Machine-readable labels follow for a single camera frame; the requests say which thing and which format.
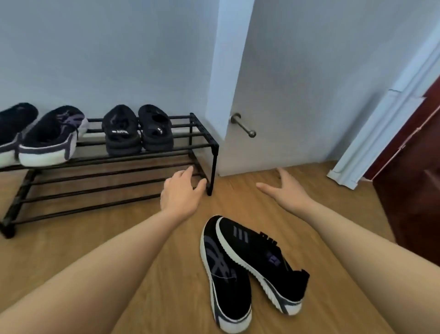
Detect person's right hand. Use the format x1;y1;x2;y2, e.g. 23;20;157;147
256;167;320;214

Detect person's left hand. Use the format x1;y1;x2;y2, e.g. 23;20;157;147
160;166;208;221

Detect person's right forearm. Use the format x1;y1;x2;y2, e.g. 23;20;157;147
278;201;440;334

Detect person's left forearm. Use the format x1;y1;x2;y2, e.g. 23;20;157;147
0;206;193;334

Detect metal door stopper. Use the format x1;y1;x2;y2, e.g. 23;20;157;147
230;113;257;138

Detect black chunky sandal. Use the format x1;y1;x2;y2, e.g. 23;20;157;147
138;104;174;152
101;105;142;156

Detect black sneaker purple stripes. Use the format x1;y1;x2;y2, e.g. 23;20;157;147
200;215;253;334
216;217;310;316

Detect black metal shoe rack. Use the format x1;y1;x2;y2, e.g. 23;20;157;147
0;112;220;239

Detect dark red wooden door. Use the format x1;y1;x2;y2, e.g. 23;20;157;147
364;75;440;267

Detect black sneaker white sole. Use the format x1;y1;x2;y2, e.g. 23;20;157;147
18;105;89;168
0;103;39;168

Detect white door frame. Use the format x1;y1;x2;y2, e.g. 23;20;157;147
327;33;440;190

